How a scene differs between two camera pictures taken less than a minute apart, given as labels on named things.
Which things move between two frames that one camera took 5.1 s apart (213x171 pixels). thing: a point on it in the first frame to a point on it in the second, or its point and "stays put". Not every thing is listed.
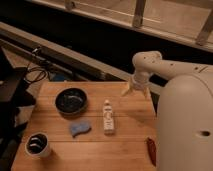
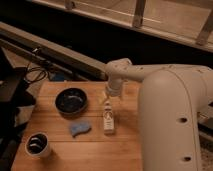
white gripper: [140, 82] to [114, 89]
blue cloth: [79, 127] stays put
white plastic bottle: [108, 118] stays put
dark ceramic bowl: [71, 101] stays put
